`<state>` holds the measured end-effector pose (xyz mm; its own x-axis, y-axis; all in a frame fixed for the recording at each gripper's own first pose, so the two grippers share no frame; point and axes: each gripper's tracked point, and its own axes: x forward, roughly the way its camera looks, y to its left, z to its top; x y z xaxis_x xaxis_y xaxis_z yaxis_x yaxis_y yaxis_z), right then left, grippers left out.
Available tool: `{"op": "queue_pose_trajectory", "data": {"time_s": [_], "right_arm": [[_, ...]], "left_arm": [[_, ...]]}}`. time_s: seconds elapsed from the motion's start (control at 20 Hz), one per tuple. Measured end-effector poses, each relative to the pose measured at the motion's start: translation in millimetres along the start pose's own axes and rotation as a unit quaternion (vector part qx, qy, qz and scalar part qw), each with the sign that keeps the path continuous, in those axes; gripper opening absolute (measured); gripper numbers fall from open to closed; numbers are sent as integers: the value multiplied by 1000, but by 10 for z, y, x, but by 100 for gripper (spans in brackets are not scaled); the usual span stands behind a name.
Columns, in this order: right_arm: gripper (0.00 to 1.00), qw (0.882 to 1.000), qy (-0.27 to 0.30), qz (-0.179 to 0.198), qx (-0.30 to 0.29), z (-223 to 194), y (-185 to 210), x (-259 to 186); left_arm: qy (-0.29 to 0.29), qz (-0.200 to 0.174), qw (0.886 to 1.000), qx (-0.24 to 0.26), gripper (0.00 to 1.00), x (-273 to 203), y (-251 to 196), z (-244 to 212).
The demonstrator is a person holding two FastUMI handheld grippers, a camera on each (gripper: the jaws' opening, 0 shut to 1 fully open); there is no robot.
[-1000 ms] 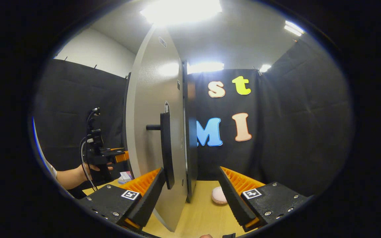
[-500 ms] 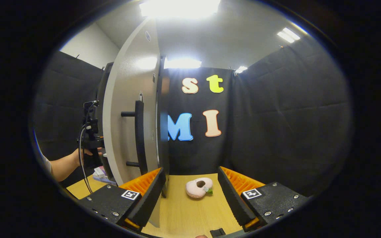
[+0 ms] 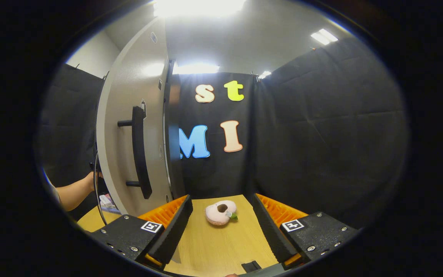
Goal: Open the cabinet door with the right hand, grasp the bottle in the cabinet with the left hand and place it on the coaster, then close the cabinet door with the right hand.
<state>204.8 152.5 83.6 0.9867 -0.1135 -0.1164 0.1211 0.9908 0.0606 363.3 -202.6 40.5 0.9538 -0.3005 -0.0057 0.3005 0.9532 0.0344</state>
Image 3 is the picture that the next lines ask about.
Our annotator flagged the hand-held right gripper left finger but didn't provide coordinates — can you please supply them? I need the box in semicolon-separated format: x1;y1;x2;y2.
90;194;194;270

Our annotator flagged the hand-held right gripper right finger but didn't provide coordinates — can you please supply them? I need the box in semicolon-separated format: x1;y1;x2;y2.
251;193;360;270

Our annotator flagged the beige cabinet door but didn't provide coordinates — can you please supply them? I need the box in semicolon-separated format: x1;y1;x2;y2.
95;17;174;216

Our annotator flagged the pink plush toy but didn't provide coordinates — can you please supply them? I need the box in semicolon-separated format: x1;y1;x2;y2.
205;200;239;226

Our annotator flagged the stack of small boxes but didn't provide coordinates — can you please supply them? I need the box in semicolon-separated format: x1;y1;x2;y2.
99;194;122;215

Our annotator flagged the black backdrop cloth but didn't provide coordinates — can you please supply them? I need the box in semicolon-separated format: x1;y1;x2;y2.
39;37;408;228

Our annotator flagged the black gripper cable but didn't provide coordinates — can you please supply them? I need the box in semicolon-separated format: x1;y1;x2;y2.
93;152;109;226

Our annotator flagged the black door handle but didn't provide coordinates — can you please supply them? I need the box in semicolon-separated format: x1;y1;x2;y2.
117;106;153;200

